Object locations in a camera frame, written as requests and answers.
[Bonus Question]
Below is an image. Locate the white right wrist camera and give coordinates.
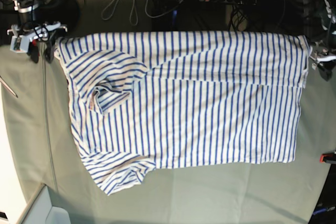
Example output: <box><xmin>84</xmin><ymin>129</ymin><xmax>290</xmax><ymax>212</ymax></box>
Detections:
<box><xmin>10</xmin><ymin>35</ymin><xmax>30</xmax><ymax>54</ymax></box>

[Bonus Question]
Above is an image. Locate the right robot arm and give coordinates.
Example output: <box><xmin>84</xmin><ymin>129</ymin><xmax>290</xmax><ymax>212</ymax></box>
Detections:
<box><xmin>7</xmin><ymin>0</ymin><xmax>67</xmax><ymax>63</ymax></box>

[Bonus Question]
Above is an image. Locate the green table cloth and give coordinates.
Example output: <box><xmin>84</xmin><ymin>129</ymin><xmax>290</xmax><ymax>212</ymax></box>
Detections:
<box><xmin>1</xmin><ymin>46</ymin><xmax>335</xmax><ymax>223</ymax></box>

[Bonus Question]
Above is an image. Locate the blue white striped t-shirt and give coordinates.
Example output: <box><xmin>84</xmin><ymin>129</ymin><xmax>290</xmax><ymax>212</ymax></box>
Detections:
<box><xmin>55</xmin><ymin>31</ymin><xmax>312</xmax><ymax>195</ymax></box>

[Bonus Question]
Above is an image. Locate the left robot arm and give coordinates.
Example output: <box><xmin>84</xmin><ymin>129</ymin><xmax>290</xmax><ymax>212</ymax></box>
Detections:
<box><xmin>309</xmin><ymin>0</ymin><xmax>335</xmax><ymax>81</ymax></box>

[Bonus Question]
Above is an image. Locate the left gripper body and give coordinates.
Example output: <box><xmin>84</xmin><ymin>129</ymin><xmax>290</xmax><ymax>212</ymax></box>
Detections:
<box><xmin>310</xmin><ymin>41</ymin><xmax>335</xmax><ymax>81</ymax></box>

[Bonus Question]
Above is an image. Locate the grey metal rod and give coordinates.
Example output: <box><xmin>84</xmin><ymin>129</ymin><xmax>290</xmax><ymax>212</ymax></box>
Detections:
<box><xmin>0</xmin><ymin>77</ymin><xmax>18</xmax><ymax>98</ymax></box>

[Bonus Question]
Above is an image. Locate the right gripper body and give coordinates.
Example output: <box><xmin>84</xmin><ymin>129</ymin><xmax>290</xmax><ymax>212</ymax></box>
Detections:
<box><xmin>7</xmin><ymin>22</ymin><xmax>68</xmax><ymax>61</ymax></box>

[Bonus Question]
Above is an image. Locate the white plastic container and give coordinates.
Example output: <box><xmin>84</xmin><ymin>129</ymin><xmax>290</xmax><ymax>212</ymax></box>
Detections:
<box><xmin>16</xmin><ymin>183</ymin><xmax>71</xmax><ymax>224</ymax></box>

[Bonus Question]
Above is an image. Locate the red black right clamp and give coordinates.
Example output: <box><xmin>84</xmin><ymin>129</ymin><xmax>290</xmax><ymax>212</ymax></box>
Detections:
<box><xmin>320</xmin><ymin>152</ymin><xmax>336</xmax><ymax>165</ymax></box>

